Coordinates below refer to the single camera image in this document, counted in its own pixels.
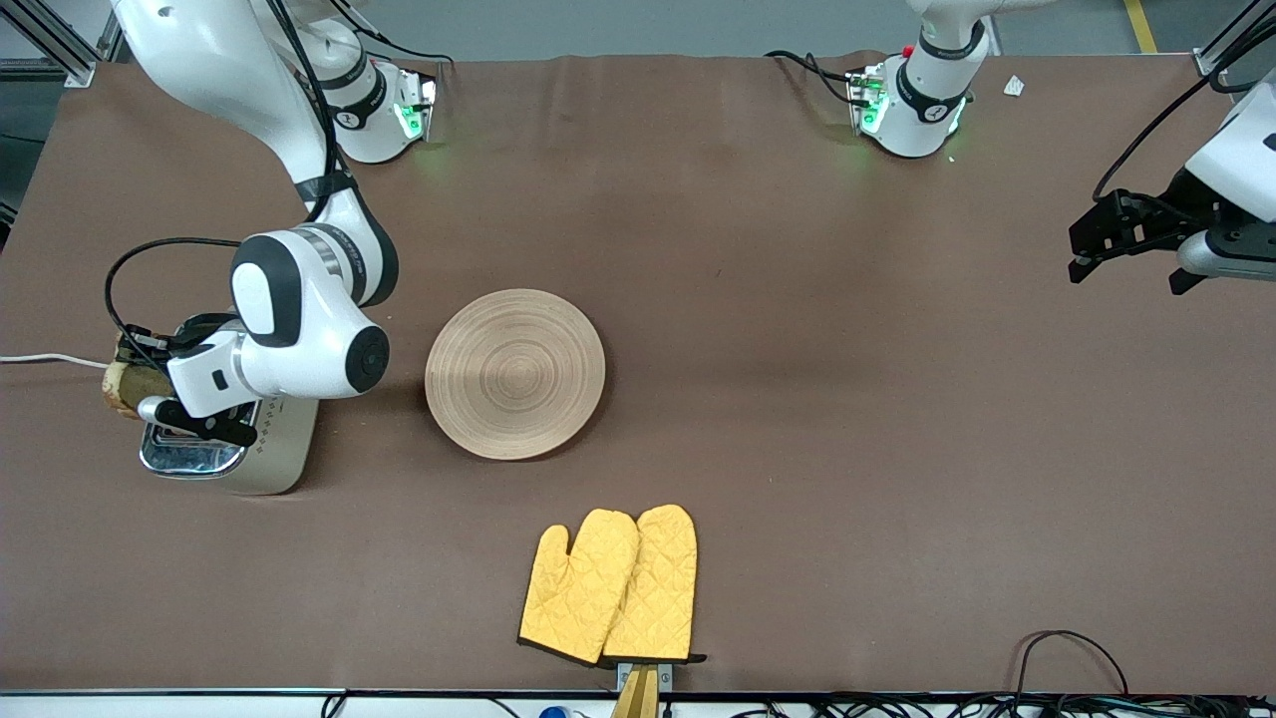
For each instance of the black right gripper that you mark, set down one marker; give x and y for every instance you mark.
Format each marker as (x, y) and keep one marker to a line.
(199, 330)

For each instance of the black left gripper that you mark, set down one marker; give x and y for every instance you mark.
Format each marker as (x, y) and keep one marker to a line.
(1164, 219)

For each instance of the brown bread slice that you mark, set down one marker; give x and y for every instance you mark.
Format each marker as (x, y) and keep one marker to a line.
(130, 389)

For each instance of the round wooden plate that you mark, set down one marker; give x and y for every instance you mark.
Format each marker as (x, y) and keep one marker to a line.
(513, 374)

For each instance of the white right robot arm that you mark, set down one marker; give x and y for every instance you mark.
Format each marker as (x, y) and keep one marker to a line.
(299, 339)

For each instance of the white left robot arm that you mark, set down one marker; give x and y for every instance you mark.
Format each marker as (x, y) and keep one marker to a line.
(917, 120)

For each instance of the beige chrome two-slot toaster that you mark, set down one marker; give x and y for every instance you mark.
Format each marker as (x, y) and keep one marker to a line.
(284, 449)

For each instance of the small white paper scrap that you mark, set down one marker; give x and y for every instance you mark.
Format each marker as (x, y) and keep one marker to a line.
(1014, 86)

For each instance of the brown table cover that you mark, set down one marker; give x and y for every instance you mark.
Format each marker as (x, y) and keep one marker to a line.
(897, 548)

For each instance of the yellow quilted mitt with thumb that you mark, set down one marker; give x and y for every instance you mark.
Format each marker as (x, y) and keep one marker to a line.
(578, 598)

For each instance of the yellow quilted oven mitt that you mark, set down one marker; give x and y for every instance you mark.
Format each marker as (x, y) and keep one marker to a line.
(663, 588)

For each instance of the aluminium frame post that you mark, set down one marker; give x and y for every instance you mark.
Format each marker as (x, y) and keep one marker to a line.
(1208, 65)
(85, 72)

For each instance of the wooden clamp with metal bracket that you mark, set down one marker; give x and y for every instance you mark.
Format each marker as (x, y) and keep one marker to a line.
(638, 698)

